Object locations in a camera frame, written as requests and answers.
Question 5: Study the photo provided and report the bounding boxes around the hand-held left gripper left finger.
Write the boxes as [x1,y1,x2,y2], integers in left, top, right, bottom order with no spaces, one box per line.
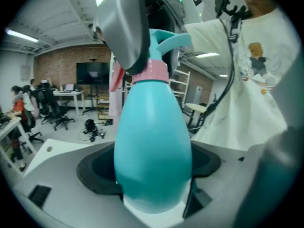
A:
[13,142,143,228]

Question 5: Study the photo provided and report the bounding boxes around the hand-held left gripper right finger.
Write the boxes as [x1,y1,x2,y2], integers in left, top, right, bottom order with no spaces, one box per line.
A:
[171,140,261,228]

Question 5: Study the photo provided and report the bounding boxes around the gray backpack shoulder strap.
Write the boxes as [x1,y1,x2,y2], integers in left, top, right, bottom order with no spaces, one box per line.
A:
[228,18,242,44]

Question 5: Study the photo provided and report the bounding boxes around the white shelf with toys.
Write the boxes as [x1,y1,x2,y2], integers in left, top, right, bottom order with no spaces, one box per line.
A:
[169,70,191,110]

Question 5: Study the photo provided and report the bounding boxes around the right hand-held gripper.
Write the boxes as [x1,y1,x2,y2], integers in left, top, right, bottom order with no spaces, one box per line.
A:
[96,0,208,77]

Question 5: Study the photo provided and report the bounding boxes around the person's cream printed t-shirt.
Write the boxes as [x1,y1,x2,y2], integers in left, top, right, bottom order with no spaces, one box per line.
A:
[184,7,300,152]

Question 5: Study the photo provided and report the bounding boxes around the gray electrical panel box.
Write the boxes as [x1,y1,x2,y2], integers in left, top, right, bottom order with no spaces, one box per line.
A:
[20,65,32,82]

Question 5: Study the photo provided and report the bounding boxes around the black round bag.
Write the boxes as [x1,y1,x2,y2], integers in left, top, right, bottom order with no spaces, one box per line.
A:
[84,119,96,131]

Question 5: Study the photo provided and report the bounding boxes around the black monitor stand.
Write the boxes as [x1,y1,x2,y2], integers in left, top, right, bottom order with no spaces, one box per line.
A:
[82,84,102,115]

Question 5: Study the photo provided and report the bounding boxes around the black office chair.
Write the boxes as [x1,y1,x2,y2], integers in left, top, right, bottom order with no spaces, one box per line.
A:
[44,86,76,131]
[30,88,52,125]

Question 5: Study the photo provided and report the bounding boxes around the white office desk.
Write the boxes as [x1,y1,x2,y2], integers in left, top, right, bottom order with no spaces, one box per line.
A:
[0,116,38,173]
[52,90,86,116]

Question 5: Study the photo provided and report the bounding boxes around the pink teal spray bottle cap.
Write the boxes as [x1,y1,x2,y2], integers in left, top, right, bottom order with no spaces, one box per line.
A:
[131,28,192,85]

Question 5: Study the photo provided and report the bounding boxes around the wooden frame crate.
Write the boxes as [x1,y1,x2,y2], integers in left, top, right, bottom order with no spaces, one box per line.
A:
[95,95,110,121]

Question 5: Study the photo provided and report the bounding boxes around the large black display screen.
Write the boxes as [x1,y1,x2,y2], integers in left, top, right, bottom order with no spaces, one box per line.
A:
[76,62,111,85]

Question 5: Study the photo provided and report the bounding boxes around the teal plastic bottle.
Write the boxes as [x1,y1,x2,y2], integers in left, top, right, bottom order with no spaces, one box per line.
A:
[113,78,193,215]

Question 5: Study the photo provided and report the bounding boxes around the tangled black cables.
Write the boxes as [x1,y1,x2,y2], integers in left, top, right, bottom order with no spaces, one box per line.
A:
[78,119,114,143]

